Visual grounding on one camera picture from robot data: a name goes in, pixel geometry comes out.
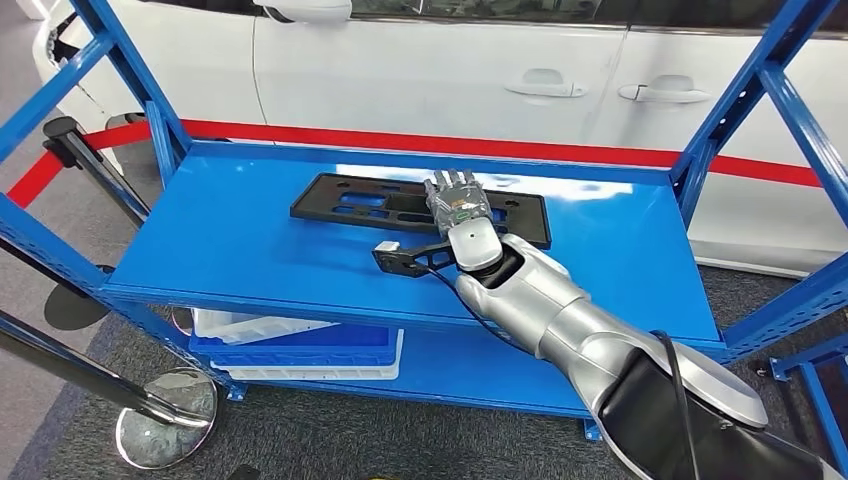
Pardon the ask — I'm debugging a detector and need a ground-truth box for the pale wrist camera on bracket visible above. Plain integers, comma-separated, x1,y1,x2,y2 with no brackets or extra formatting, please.
371,239,458,280

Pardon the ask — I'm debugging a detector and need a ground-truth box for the chrome stanchion post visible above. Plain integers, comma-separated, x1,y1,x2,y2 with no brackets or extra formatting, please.
0,309,220,472
41,115,152,230

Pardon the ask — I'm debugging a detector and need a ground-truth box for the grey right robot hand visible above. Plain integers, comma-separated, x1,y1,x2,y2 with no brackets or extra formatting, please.
423,169,495,240

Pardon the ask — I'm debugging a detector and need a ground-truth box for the white car side mirror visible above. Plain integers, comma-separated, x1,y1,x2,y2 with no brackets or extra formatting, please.
252,0,354,25

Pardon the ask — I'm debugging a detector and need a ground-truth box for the blue metal shelf rack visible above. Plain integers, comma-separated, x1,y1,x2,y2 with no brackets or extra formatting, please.
0,0,848,444

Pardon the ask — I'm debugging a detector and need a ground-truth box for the long red barrier belt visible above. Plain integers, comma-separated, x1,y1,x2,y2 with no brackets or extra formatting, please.
84,119,823,190

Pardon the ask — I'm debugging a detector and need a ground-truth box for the black plastic panel part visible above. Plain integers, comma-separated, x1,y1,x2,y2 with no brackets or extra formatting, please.
289,172,553,251

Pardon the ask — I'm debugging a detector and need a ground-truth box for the blue wheeled metal rack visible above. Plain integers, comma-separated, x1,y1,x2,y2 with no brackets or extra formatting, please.
755,351,848,480

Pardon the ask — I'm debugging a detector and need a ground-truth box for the short red barrier belt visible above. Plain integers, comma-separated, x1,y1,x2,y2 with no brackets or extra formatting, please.
5,150,68,210

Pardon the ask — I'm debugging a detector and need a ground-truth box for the white car door handle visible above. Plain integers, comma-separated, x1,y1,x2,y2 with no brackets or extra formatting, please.
617,74,715,106
503,67,590,101

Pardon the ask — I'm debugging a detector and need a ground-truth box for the white car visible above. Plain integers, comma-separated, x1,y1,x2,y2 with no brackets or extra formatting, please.
13,0,848,280

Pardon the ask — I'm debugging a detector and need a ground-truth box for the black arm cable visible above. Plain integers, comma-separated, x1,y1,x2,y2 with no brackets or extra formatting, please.
423,264,704,480

